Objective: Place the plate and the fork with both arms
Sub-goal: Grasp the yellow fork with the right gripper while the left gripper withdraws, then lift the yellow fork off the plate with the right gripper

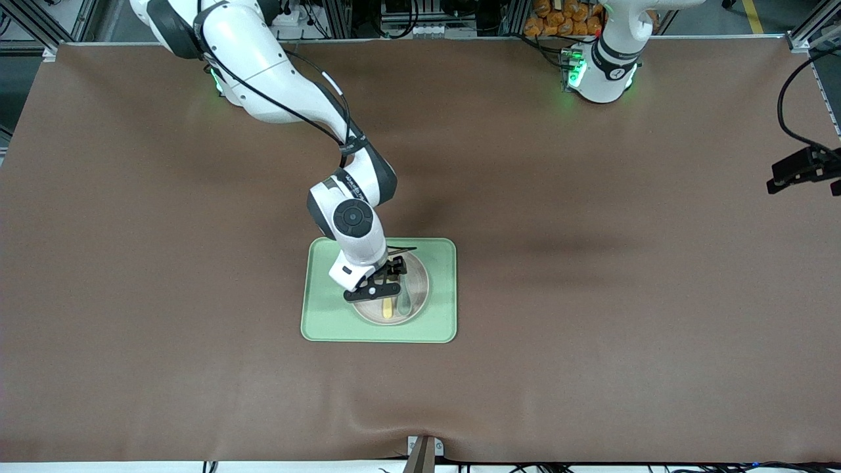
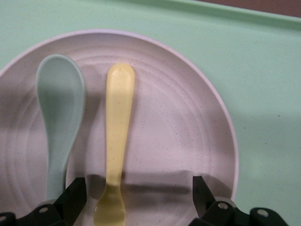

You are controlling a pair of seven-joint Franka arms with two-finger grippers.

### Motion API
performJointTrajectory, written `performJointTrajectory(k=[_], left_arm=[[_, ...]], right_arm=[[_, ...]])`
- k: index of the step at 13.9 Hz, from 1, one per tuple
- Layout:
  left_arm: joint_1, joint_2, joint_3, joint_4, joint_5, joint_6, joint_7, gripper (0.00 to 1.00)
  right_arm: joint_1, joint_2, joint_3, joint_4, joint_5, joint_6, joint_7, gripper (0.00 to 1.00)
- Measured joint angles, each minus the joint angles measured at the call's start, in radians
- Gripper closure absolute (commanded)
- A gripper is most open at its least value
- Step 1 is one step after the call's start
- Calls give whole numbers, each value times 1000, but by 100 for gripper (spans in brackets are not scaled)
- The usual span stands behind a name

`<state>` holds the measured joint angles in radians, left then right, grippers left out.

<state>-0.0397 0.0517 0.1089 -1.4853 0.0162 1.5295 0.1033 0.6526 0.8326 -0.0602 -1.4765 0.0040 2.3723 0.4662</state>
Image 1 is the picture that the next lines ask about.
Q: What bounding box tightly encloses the beige round plate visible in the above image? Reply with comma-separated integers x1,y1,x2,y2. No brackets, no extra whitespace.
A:
350,252,432,327

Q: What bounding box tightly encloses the green plastic spoon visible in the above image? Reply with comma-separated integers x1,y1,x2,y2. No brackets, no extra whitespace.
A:
396,261,413,315

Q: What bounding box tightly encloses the light green rectangular tray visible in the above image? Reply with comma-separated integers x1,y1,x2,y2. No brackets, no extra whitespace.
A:
300,237,458,344

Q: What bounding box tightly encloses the brown table cover cloth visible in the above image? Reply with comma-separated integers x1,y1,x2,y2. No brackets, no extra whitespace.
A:
0,36,841,464

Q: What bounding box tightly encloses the white connector strip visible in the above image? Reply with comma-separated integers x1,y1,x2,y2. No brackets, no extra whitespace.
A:
384,23,475,38

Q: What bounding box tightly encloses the white power strip with plugs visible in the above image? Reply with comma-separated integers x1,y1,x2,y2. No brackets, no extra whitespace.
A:
273,0,316,28

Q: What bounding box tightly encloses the orange packages pile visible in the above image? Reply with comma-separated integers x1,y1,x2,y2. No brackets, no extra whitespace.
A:
524,0,604,37

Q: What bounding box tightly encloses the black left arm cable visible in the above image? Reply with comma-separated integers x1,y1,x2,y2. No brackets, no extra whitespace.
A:
777,45,841,150

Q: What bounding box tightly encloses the aluminium frame strut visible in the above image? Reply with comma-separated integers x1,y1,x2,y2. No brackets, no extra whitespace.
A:
788,0,841,52
7,0,60,53
72,0,101,41
503,0,532,37
325,0,353,39

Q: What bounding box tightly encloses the grey metal bracket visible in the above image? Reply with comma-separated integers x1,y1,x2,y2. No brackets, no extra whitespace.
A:
407,436,445,458

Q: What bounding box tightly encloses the tan camera post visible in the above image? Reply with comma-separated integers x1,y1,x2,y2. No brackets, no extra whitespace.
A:
402,436,437,473

